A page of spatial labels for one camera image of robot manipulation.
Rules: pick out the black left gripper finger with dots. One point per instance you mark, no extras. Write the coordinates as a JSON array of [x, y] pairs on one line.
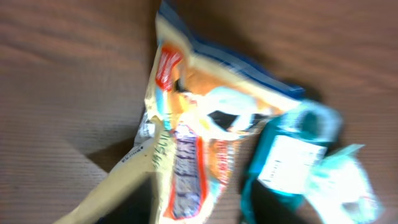
[[135, 209]]

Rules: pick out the yellow snack bag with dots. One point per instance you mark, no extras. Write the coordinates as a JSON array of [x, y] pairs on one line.
[[202, 101]]

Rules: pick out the blue mouthwash bottle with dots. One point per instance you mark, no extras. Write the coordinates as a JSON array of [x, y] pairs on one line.
[[289, 147]]

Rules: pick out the light green wet wipes pack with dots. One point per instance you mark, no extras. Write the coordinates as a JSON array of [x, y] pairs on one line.
[[340, 190]]

